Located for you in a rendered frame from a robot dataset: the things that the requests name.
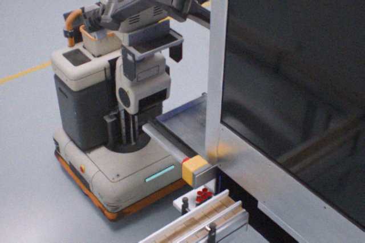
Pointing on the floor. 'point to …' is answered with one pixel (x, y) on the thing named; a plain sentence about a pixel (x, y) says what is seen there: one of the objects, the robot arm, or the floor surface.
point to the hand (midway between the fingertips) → (259, 92)
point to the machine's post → (215, 84)
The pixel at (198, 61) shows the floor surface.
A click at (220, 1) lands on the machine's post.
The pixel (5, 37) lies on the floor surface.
